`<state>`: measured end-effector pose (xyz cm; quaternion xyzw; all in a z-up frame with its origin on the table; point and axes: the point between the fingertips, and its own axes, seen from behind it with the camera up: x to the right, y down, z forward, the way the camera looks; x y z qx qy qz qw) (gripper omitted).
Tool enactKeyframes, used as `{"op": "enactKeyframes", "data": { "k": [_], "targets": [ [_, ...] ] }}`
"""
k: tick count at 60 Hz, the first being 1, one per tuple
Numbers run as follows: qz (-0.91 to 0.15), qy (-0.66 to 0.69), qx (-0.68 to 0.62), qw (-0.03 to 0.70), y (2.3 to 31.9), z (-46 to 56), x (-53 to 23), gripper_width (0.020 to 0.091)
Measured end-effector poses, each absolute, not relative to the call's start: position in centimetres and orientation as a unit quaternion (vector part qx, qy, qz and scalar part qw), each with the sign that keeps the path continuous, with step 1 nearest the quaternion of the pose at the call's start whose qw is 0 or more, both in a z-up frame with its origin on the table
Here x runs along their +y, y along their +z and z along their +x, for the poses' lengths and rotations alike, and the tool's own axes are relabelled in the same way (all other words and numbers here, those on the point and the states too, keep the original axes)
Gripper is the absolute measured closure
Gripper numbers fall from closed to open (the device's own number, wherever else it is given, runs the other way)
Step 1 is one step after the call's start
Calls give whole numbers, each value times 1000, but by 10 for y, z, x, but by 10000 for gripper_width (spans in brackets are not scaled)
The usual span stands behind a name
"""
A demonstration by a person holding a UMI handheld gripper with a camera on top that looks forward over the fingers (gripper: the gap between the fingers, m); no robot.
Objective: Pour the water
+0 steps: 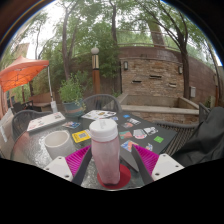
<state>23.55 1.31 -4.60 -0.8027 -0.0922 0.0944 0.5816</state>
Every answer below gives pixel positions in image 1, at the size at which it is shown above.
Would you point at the black laptop with stickers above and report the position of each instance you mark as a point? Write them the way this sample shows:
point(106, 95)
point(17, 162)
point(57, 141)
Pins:
point(146, 131)

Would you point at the wall lamp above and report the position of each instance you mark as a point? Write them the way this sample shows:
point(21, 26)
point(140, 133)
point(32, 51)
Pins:
point(126, 65)
point(180, 70)

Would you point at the yellow card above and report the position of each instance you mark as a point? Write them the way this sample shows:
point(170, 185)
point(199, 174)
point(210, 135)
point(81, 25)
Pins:
point(81, 136)

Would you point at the brown lamp post with globe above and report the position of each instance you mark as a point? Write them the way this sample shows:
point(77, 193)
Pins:
point(96, 76)

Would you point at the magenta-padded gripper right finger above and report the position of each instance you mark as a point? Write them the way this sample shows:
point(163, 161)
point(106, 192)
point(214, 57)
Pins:
point(166, 165)

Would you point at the wooden bench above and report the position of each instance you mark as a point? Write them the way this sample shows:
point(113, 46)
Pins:
point(41, 99)

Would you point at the orange canopy tent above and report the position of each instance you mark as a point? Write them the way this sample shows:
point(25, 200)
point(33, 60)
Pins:
point(21, 71)

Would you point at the white ribbed mug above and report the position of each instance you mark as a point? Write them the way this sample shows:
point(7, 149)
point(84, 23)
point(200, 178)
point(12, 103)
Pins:
point(58, 144)

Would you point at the green plant in blue pot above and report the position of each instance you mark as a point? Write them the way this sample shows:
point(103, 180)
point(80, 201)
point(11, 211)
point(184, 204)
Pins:
point(71, 93)

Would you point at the flat round red coaster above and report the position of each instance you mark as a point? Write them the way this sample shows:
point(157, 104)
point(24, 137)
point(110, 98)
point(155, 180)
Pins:
point(126, 176)

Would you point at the tree with forked trunk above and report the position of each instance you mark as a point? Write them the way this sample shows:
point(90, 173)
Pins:
point(66, 63)

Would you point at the blue colourful card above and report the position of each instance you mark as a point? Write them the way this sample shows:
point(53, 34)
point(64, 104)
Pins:
point(71, 125)

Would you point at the tree with dark trunk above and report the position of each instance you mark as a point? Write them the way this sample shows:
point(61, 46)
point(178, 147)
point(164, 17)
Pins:
point(185, 76)

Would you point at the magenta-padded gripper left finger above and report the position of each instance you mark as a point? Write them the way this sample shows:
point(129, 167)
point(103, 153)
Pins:
point(56, 166)

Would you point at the white sticker sheet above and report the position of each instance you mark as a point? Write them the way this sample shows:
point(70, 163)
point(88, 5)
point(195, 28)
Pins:
point(99, 114)

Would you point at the grey wall box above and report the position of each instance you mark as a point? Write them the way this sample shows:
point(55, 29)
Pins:
point(192, 92)

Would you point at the black jacket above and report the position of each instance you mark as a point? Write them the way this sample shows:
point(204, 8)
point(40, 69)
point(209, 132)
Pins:
point(203, 140)

